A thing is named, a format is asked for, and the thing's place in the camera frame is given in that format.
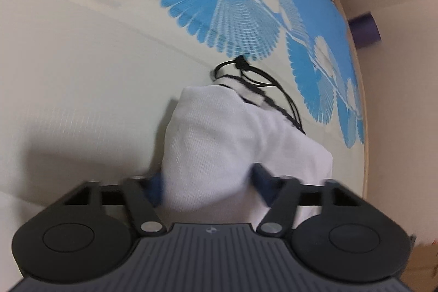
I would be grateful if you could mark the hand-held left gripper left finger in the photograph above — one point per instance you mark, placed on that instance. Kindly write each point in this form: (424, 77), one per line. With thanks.
(155, 191)

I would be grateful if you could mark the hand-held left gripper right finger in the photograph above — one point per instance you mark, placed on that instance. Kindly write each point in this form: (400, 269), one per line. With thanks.
(265, 184)

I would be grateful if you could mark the white garment with wide stripes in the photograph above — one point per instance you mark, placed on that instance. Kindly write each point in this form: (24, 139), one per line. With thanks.
(232, 145)

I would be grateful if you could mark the blue patterned bedsheet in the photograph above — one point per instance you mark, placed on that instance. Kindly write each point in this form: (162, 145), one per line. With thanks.
(102, 56)

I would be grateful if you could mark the wooden bed frame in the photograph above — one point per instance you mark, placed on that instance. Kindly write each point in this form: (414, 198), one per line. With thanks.
(359, 90)

